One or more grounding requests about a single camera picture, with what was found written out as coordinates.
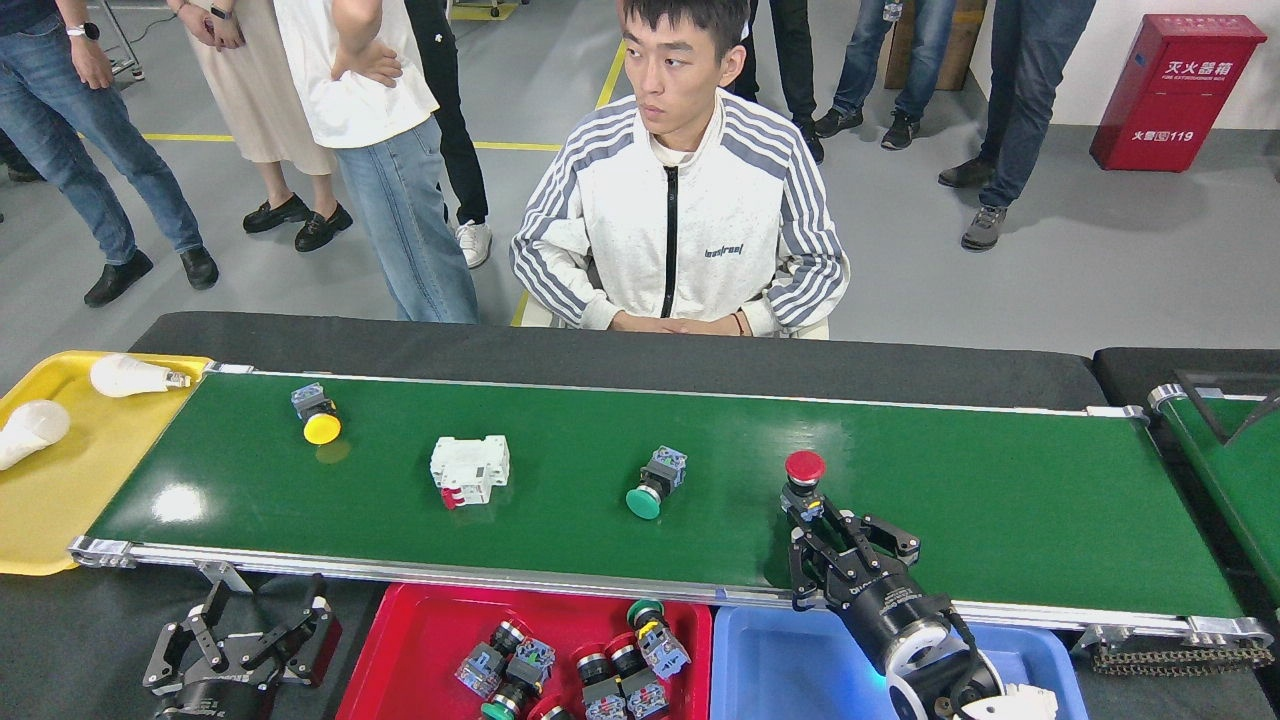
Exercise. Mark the red plastic tray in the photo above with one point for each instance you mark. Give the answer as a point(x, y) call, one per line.
point(410, 660)

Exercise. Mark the metal rack on casters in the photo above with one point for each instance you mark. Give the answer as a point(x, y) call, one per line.
point(133, 70)

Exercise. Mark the short green conveyor belt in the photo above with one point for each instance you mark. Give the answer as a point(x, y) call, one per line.
point(1230, 480)

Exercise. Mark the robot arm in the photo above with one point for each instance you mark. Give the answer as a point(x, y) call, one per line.
point(930, 685)

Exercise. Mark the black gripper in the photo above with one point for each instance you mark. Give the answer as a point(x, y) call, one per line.
point(890, 615)
point(220, 700)

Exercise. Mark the seated person's left hand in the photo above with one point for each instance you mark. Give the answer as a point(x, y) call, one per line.
point(715, 325)

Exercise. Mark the red mushroom push button switch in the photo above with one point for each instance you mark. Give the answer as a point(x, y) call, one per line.
point(555, 713)

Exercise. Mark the black angled bracket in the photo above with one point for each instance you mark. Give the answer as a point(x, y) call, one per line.
point(1200, 410)

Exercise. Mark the seated person's right hand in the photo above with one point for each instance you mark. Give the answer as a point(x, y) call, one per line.
point(645, 325)

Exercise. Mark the red fire extinguisher box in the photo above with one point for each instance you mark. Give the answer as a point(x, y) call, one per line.
point(1175, 95)

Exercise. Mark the seated person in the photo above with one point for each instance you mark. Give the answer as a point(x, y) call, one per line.
point(700, 220)

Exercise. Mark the standing person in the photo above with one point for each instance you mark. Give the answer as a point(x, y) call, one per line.
point(250, 100)
point(790, 60)
point(400, 200)
point(20, 165)
point(1030, 90)
point(90, 130)
point(460, 130)
point(940, 50)

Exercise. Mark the yellow plastic tray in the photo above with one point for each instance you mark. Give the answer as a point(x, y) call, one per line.
point(80, 500)

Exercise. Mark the yellow push button switch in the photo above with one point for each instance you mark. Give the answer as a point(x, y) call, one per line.
point(320, 425)

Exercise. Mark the brown cardboard box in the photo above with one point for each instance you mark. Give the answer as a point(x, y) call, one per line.
point(955, 50)

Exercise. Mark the long green conveyor belt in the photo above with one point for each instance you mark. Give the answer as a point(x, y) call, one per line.
point(950, 500)

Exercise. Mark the white light bulb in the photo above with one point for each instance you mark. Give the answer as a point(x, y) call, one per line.
point(30, 430)
point(125, 375)

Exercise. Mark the white circuit breaker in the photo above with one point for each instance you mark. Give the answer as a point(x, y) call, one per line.
point(470, 470)

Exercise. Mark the blue plastic tray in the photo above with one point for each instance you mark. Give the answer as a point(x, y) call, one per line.
point(780, 670)

